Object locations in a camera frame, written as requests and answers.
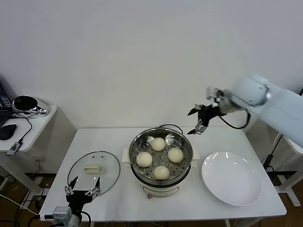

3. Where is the cream electric pot base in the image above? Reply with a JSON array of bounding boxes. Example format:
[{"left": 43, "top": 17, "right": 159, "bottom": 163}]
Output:
[{"left": 123, "top": 160, "right": 197, "bottom": 200}]

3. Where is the white steamed baozi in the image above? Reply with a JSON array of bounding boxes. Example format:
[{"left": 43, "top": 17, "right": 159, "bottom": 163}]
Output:
[
  {"left": 151, "top": 137, "right": 166, "bottom": 152},
  {"left": 167, "top": 148, "right": 185, "bottom": 163},
  {"left": 136, "top": 152, "right": 153, "bottom": 168},
  {"left": 153, "top": 165, "right": 170, "bottom": 180}
]

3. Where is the black computer mouse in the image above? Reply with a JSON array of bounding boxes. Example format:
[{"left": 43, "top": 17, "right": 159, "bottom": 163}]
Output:
[{"left": 0, "top": 123, "right": 18, "bottom": 141}]

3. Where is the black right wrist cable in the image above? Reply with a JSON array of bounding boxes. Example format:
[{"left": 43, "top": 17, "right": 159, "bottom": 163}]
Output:
[{"left": 219, "top": 111, "right": 251, "bottom": 130}]

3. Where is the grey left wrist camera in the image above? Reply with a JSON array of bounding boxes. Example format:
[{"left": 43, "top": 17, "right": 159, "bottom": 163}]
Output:
[{"left": 39, "top": 206, "right": 73, "bottom": 224}]

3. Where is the black cable with inline adapter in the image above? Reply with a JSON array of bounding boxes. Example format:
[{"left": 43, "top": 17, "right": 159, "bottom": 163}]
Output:
[{"left": 262, "top": 134, "right": 284, "bottom": 173}]

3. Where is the stainless steel steamer basket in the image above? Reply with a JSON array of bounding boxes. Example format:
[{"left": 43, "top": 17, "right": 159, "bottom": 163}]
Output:
[{"left": 121, "top": 127, "right": 199, "bottom": 182}]

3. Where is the black floor cable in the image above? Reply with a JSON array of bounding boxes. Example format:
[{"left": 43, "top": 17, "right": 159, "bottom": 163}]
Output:
[{"left": 14, "top": 188, "right": 48, "bottom": 210}]

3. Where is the black laptop beside chrome object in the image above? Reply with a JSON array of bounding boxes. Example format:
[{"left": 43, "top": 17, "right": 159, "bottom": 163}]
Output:
[{"left": 0, "top": 74, "right": 17, "bottom": 126}]

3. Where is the white side table with mouse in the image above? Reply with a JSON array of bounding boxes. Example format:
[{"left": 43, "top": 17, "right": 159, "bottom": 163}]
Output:
[{"left": 0, "top": 105, "right": 58, "bottom": 197}]

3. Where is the black pot power cable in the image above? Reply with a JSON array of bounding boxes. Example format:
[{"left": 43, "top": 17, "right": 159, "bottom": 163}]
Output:
[{"left": 159, "top": 123, "right": 185, "bottom": 135}]

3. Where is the glass lid with cream handle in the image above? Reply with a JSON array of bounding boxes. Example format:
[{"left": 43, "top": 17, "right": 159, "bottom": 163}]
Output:
[{"left": 67, "top": 151, "right": 121, "bottom": 199}]

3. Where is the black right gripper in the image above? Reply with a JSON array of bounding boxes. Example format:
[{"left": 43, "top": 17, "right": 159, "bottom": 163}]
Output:
[{"left": 187, "top": 104, "right": 224, "bottom": 136}]

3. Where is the black usb hub cable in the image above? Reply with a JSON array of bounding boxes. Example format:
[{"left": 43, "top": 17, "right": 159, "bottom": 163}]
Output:
[{"left": 10, "top": 113, "right": 33, "bottom": 144}]

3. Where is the grey usb hub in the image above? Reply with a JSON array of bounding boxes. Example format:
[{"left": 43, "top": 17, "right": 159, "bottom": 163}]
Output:
[{"left": 5, "top": 141, "right": 22, "bottom": 157}]

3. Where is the white floor cable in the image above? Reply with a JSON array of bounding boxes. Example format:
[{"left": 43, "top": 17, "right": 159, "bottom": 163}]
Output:
[{"left": 0, "top": 193, "right": 40, "bottom": 216}]

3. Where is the white round plate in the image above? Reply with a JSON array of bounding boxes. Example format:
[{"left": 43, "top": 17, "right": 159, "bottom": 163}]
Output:
[{"left": 201, "top": 151, "right": 263, "bottom": 207}]

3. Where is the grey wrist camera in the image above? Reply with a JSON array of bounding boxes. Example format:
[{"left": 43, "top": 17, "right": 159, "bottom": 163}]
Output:
[
  {"left": 205, "top": 86, "right": 224, "bottom": 102},
  {"left": 39, "top": 206, "right": 73, "bottom": 224}
]

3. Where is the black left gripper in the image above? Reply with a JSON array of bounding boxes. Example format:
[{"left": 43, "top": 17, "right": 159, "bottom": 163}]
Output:
[{"left": 64, "top": 175, "right": 102, "bottom": 210}]

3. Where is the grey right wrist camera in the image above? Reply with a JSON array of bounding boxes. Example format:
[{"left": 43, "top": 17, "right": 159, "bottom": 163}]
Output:
[{"left": 205, "top": 86, "right": 224, "bottom": 102}]

